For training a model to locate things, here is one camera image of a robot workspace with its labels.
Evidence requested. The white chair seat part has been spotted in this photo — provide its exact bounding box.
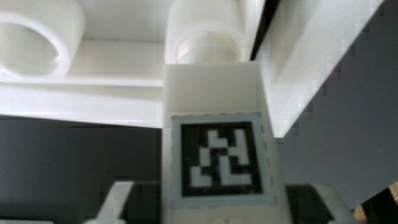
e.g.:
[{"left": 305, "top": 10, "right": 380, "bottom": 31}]
[{"left": 0, "top": 0, "right": 266, "bottom": 128}]

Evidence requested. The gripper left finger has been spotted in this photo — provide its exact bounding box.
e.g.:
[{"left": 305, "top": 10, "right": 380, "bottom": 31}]
[{"left": 83, "top": 181, "right": 135, "bottom": 224}]

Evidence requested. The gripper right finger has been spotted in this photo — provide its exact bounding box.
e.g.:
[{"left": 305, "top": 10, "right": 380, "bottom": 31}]
[{"left": 312, "top": 184, "right": 358, "bottom": 224}]

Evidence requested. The white block right edge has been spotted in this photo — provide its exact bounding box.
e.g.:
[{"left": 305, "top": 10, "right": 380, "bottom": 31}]
[{"left": 257, "top": 0, "right": 385, "bottom": 138}]

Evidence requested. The white chair leg block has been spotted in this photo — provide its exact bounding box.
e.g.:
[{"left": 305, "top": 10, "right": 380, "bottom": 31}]
[{"left": 161, "top": 62, "right": 293, "bottom": 224}]

